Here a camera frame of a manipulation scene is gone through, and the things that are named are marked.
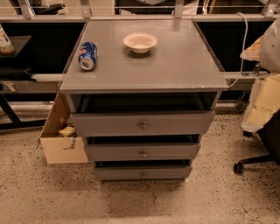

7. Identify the grey drawer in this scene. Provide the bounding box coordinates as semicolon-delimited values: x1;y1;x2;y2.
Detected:
70;111;214;137
94;159;192;181
85;135;201;161

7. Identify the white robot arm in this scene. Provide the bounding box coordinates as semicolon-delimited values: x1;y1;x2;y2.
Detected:
240;18;280;132

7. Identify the grey drawer cabinet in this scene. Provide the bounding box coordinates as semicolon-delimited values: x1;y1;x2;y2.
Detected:
60;20;228;181

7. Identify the grey top drawer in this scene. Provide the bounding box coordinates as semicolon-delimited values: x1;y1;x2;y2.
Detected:
70;111;214;137

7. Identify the grey bottom drawer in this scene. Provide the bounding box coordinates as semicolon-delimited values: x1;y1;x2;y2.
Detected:
94;159;192;181

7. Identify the open cardboard box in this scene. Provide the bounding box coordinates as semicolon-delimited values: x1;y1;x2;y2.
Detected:
39;94;88;164

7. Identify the white bowl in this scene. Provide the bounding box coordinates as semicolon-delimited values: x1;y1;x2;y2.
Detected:
123;32;158;54

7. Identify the yellow item in box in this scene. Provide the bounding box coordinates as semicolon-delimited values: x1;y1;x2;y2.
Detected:
59;126;75;137

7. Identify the blue soda can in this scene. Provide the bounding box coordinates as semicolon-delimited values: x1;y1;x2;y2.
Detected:
78;42;97;71

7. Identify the black office chair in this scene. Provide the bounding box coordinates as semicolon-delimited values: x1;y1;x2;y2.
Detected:
233;110;280;175

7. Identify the black cloth bundle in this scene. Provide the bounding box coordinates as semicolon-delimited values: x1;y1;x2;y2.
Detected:
0;67;36;82

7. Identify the black side shelf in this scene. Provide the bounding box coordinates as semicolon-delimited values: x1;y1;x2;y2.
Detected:
0;36;31;58

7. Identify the bottle with green label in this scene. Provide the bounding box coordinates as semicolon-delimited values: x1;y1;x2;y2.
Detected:
0;24;15;54

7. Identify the white cable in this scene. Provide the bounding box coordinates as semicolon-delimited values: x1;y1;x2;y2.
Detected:
227;11;249;89

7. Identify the metal rail frame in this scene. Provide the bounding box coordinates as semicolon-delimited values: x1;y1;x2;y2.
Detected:
0;0;280;92

